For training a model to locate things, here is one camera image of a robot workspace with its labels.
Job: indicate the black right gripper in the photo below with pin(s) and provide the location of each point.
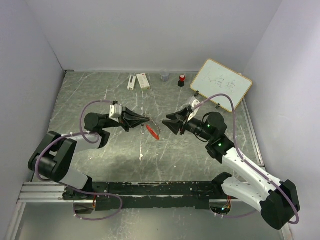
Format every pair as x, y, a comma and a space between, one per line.
176, 125

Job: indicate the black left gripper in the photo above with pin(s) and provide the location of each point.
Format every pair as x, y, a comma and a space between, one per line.
129, 119

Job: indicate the red handled metal key holder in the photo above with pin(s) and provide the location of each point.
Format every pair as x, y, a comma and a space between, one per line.
153, 129

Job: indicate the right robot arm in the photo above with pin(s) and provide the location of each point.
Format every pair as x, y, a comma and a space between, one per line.
276, 200

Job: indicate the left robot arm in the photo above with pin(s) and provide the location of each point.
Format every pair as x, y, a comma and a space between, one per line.
53, 157

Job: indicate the red black stamp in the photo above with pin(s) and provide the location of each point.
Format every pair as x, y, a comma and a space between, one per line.
181, 82

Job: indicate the white stapler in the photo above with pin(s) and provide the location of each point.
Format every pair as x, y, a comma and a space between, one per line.
131, 83

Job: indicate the white green staple box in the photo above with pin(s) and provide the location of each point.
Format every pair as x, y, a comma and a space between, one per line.
143, 81

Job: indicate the clear paperclip jar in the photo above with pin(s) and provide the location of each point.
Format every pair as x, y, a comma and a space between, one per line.
164, 75

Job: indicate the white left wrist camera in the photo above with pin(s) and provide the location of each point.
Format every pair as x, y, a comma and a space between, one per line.
115, 111

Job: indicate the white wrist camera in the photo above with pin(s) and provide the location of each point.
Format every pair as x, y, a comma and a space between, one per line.
193, 102
115, 111

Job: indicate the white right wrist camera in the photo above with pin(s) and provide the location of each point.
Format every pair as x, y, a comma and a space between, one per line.
193, 102

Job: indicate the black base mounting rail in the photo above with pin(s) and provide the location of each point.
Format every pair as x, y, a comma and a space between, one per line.
200, 195

